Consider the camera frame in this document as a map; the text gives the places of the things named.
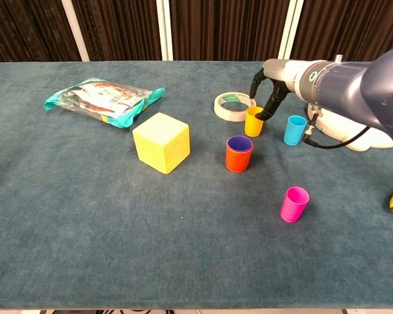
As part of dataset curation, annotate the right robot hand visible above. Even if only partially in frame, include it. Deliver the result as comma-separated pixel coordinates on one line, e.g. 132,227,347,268
248,58,304,122

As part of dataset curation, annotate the light blue plastic cup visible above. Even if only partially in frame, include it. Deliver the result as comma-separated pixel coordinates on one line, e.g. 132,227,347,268
283,114,308,147

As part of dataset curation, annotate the yellow plastic cup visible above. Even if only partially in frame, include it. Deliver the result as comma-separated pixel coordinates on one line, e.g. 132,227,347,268
244,106,266,137

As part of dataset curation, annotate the purple plastic cup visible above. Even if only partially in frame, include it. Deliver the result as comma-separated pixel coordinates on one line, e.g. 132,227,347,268
227,135,252,154

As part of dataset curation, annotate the pink plastic cup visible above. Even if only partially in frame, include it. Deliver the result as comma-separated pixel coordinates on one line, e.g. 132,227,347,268
280,186,310,224

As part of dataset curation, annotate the masking tape roll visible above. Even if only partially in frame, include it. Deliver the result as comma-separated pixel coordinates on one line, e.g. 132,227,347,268
214,92,258,123

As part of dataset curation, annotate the white fish toy board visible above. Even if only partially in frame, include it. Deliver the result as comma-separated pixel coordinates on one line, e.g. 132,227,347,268
306,103,393,152

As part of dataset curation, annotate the orange plastic cup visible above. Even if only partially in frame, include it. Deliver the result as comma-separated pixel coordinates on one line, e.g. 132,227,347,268
225,135,253,173

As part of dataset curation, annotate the yellow foam cube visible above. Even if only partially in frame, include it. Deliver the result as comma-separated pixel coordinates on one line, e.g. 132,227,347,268
132,112,191,175

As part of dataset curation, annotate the teal snack bag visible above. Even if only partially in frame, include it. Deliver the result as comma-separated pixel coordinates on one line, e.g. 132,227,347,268
43,77,166,129

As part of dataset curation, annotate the teal table cloth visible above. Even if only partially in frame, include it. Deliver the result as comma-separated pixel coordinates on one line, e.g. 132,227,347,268
0,61,393,310

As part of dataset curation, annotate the white partition post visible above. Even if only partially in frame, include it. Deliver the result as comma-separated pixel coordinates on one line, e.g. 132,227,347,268
155,0,174,61
60,0,91,62
276,0,305,62

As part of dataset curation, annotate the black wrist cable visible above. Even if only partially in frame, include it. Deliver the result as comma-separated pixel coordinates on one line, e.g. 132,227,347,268
301,111,371,150

